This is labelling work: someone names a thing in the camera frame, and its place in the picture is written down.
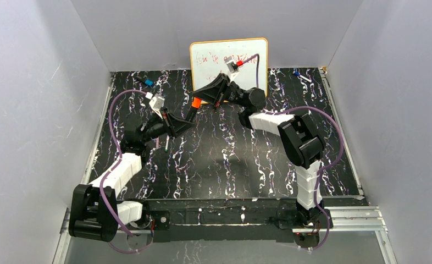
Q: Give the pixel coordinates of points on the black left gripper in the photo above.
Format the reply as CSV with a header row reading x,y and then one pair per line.
x,y
165,120

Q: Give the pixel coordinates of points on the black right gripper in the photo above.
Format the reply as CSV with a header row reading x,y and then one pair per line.
x,y
226,89

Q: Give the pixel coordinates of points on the orange highlighter cap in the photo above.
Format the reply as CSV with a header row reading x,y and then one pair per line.
x,y
196,103

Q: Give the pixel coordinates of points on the black orange highlighter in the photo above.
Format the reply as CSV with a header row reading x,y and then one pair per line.
x,y
191,114

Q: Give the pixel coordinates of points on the white green-tipped pen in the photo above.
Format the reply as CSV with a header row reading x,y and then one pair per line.
x,y
167,143

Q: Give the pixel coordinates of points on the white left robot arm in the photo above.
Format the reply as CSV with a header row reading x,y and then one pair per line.
x,y
95,211

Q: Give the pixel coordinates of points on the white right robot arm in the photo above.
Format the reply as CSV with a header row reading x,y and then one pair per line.
x,y
301,141

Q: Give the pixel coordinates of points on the white blue pen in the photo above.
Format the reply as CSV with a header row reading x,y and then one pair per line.
x,y
296,73

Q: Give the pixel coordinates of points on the orange framed whiteboard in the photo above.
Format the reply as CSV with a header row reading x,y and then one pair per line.
x,y
244,61

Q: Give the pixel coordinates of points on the blue black marker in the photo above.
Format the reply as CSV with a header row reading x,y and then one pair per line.
x,y
145,81

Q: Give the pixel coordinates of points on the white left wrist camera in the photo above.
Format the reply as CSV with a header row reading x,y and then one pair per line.
x,y
156,103

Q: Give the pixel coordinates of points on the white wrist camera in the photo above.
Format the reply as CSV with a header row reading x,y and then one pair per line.
x,y
156,103
232,67

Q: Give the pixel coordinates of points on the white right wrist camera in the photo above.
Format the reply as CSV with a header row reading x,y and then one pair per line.
x,y
232,67

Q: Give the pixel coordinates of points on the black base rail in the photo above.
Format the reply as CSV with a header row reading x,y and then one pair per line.
x,y
282,220

